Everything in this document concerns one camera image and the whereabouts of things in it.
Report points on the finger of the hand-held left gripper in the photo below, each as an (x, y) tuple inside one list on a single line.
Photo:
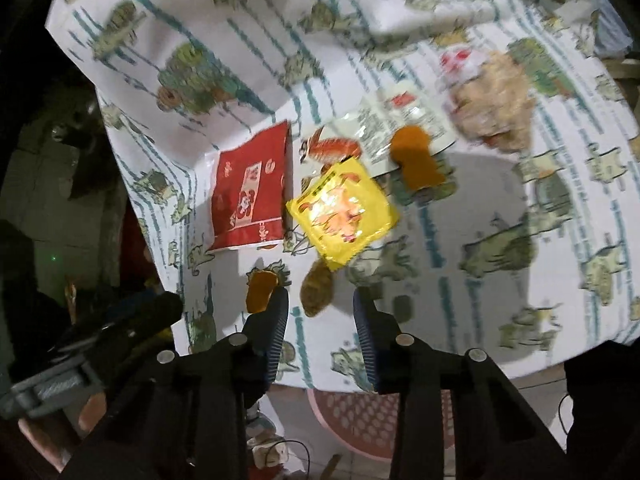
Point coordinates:
[(135, 312)]

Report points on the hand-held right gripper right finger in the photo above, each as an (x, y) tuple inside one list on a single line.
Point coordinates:
[(364, 337)]

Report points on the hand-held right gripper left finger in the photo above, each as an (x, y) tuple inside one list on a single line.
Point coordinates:
[(277, 332)]

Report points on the pink plastic basket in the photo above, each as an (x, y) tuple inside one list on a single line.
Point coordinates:
[(360, 420)]

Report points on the yellow snack packet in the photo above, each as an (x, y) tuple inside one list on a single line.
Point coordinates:
[(340, 210)]

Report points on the red snack packet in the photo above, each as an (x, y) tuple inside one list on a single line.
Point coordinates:
[(245, 195)]

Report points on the orange snack piece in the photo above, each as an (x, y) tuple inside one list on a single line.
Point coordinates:
[(415, 155)]

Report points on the person's left hand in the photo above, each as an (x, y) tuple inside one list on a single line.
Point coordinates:
[(45, 440)]

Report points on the white packet with shrimp print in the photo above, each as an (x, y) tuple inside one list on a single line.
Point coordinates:
[(370, 132)]

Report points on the crumpled clear plastic bag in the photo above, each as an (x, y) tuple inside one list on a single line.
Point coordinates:
[(495, 105)]

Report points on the red and white wrapper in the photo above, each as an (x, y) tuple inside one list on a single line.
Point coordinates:
[(457, 62)]

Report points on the animal printed white cloth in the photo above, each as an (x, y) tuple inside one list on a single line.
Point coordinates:
[(225, 35)]

